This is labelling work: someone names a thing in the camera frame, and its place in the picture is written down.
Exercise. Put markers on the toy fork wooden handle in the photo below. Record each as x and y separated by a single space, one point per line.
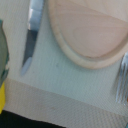
121 94

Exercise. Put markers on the yellow toy butter box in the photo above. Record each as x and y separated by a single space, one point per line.
2 97

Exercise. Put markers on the round wooden plate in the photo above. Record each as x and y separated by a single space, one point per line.
92 33

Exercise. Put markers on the toy knife wooden handle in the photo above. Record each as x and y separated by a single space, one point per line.
33 26

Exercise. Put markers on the beige striped placemat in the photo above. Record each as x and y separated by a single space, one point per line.
54 89

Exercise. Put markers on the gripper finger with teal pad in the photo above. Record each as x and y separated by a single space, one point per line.
4 55

